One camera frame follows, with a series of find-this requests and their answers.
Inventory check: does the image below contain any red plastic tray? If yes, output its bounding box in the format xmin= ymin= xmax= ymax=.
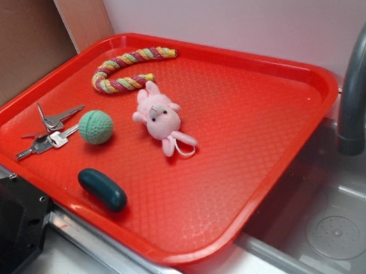
xmin=0 ymin=34 xmax=338 ymax=266

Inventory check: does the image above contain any pink plush bunny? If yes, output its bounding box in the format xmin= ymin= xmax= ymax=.
xmin=132 ymin=81 xmax=198 ymax=158

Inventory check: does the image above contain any green rubber ball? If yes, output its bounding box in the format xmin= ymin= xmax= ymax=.
xmin=79 ymin=110 xmax=114 ymax=145

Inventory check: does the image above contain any dark green oval soap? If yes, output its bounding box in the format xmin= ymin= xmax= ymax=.
xmin=77 ymin=168 xmax=128 ymax=213

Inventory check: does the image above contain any silver key bunch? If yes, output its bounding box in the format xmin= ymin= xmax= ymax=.
xmin=15 ymin=103 xmax=85 ymax=161

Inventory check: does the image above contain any grey toy faucet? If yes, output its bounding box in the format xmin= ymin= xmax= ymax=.
xmin=336 ymin=23 xmax=366 ymax=156

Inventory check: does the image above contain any grey toy sink basin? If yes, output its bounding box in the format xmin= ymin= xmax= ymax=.
xmin=236 ymin=120 xmax=366 ymax=274

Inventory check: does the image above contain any brown cardboard panel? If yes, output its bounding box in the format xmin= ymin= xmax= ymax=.
xmin=0 ymin=0 xmax=114 ymax=107

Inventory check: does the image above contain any multicolour twisted rope toy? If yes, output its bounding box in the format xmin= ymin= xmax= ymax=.
xmin=91 ymin=46 xmax=178 ymax=94

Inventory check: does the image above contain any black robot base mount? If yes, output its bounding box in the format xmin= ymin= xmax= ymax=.
xmin=0 ymin=177 xmax=50 ymax=274

